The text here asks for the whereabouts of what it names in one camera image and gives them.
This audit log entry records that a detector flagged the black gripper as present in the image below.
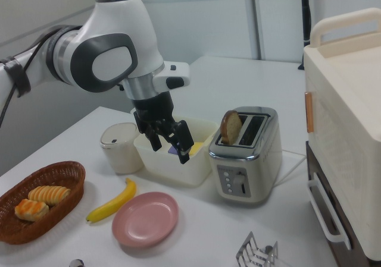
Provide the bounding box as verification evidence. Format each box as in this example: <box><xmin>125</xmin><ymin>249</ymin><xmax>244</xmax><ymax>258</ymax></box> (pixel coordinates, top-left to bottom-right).
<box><xmin>130</xmin><ymin>91</ymin><xmax>195</xmax><ymax>165</ymax></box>

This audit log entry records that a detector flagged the cream and chrome toaster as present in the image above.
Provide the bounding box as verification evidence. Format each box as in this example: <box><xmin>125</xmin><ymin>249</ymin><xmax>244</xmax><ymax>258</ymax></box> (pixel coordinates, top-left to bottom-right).
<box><xmin>208</xmin><ymin>106</ymin><xmax>283</xmax><ymax>204</ymax></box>

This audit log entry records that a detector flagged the yellow block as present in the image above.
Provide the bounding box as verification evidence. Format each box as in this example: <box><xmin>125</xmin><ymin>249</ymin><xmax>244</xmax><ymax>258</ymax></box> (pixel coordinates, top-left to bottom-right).
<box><xmin>188</xmin><ymin>142</ymin><xmax>204</xmax><ymax>156</ymax></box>

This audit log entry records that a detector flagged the white rectangular plastic bin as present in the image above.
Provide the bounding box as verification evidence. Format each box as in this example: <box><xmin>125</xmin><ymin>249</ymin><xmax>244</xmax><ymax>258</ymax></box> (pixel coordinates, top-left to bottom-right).
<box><xmin>133</xmin><ymin>114</ymin><xmax>220</xmax><ymax>189</ymax></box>

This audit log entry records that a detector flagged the small white lidded trash can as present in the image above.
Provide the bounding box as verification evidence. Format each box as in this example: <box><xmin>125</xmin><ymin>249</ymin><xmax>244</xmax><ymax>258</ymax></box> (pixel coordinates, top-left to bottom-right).
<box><xmin>99</xmin><ymin>122</ymin><xmax>144</xmax><ymax>174</ymax></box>

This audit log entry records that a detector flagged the brown toast bread slice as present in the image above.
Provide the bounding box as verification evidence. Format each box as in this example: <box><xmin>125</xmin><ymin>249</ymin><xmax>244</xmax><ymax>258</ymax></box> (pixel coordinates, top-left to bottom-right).
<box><xmin>219</xmin><ymin>109</ymin><xmax>243</xmax><ymax>146</ymax></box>

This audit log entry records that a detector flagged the yellow banana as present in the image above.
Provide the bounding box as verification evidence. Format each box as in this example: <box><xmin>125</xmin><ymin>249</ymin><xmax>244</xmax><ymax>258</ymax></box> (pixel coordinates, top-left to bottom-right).
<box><xmin>86</xmin><ymin>177</ymin><xmax>138</xmax><ymax>224</ymax></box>

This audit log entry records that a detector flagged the pink plate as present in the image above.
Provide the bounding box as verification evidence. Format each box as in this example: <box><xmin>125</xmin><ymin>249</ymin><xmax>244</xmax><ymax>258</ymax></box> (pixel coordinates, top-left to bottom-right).
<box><xmin>111</xmin><ymin>191</ymin><xmax>180</xmax><ymax>248</ymax></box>

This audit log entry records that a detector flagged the brown wicker basket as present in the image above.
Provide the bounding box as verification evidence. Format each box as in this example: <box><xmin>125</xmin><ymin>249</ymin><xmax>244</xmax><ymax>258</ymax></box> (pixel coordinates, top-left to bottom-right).
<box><xmin>0</xmin><ymin>160</ymin><xmax>87</xmax><ymax>246</ymax></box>

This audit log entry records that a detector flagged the long ridged bread roll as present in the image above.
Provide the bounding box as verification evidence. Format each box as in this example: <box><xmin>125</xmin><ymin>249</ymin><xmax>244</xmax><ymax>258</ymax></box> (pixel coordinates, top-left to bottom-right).
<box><xmin>27</xmin><ymin>185</ymin><xmax>72</xmax><ymax>206</ymax></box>

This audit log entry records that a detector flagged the metal toast rack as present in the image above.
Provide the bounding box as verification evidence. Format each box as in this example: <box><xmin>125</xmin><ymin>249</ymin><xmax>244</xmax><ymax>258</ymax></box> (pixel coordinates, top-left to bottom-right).
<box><xmin>235</xmin><ymin>231</ymin><xmax>279</xmax><ymax>267</ymax></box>

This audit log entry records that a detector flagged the short ridged bread roll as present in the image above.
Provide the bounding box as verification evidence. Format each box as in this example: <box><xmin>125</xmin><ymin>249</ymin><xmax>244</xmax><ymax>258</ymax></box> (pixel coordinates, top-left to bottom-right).
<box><xmin>14</xmin><ymin>198</ymin><xmax>49</xmax><ymax>222</ymax></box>

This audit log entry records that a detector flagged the cream microwave oven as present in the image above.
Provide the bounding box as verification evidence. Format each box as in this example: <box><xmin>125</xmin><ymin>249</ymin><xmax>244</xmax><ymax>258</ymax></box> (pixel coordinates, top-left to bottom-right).
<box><xmin>302</xmin><ymin>7</ymin><xmax>381</xmax><ymax>262</ymax></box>

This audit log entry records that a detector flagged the black pole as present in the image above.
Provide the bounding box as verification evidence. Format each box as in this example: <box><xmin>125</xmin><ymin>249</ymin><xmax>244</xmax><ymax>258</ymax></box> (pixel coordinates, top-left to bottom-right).
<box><xmin>298</xmin><ymin>0</ymin><xmax>313</xmax><ymax>70</ymax></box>

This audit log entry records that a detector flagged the white toaster power cable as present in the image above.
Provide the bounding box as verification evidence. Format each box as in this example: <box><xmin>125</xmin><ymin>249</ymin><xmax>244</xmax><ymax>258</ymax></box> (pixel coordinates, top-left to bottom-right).
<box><xmin>273</xmin><ymin>149</ymin><xmax>307</xmax><ymax>188</ymax></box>

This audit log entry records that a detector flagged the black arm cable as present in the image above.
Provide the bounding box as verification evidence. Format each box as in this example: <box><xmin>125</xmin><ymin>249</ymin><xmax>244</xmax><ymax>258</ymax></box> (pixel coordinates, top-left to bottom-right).
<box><xmin>0</xmin><ymin>26</ymin><xmax>62</xmax><ymax>128</ymax></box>

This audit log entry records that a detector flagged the dark cable strap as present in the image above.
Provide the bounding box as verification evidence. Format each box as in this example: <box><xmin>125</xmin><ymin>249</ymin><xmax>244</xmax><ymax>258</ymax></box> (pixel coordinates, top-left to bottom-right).
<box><xmin>0</xmin><ymin>56</ymin><xmax>32</xmax><ymax>99</ymax></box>

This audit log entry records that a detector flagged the brown oven with white handle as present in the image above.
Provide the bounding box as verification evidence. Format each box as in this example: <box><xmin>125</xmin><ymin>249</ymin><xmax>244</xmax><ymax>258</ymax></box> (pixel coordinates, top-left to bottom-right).
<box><xmin>305</xmin><ymin>140</ymin><xmax>373</xmax><ymax>267</ymax></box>

